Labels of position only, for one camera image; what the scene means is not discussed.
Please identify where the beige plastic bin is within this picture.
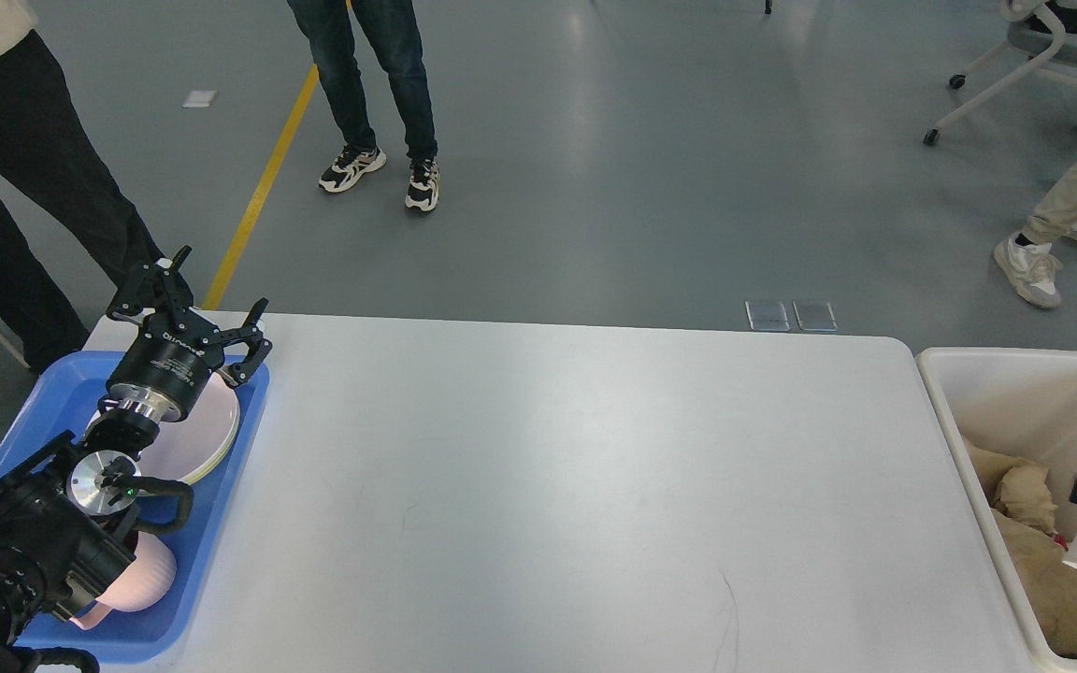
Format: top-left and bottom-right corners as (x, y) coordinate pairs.
(917, 348), (1077, 672)

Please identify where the blue plastic tray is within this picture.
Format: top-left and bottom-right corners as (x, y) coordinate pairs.
(0, 351), (272, 665)

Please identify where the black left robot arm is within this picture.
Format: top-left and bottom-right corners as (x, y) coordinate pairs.
(0, 247), (272, 672)

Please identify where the person in cream sweater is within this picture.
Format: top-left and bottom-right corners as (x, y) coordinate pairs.
(0, 1), (162, 371)

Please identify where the pink mug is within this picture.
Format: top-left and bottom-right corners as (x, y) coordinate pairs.
(71, 532), (177, 630)

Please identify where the brown paper bag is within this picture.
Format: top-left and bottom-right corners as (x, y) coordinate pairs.
(993, 510), (1077, 659)

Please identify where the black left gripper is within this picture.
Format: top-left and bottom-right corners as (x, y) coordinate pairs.
(106, 246), (272, 422)

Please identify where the pink plate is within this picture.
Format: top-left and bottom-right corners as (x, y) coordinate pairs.
(137, 371), (240, 483)

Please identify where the person in blue jeans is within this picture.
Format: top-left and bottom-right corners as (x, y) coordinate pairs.
(286, 0), (440, 213)

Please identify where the green plate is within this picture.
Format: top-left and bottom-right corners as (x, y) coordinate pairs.
(182, 418), (239, 483)

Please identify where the brown paper ball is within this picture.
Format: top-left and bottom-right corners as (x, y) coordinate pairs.
(992, 464), (1057, 536)

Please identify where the white office chair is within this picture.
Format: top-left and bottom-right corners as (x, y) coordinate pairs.
(923, 1), (1077, 148)

